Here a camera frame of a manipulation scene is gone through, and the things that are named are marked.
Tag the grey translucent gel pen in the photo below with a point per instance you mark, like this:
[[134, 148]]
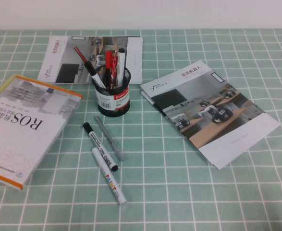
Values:
[[109, 137]]

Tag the white printed marker black cap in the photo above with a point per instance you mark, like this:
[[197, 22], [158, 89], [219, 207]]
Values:
[[100, 145]]

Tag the white paint marker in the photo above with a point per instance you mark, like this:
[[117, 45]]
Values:
[[109, 178]]

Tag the black mesh pen holder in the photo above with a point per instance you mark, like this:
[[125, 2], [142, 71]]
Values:
[[114, 103]]

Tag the red pen with clear clip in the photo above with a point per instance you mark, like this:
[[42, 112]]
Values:
[[115, 62]]

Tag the white brochure underneath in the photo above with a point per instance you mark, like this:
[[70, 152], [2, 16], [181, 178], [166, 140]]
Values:
[[146, 97]]

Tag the red marker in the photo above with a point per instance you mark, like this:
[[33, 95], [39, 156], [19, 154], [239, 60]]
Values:
[[108, 62]]

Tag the black and white marker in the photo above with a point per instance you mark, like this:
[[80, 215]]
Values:
[[92, 72]]

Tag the robot brochure with wooden desks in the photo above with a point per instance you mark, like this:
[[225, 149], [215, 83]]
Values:
[[215, 108]]

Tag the thin red pencil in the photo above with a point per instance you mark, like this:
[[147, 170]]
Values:
[[80, 54]]

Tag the robot brochure with dark screen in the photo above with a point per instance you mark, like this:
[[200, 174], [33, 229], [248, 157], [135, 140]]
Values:
[[66, 57]]

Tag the green checked tablecloth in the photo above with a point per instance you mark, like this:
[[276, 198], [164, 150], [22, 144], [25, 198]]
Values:
[[203, 192]]

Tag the white orange ROS book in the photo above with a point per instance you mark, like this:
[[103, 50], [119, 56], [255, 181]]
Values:
[[23, 125]]

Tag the yellow covered book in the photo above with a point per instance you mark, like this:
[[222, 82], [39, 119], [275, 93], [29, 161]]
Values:
[[1, 89]]

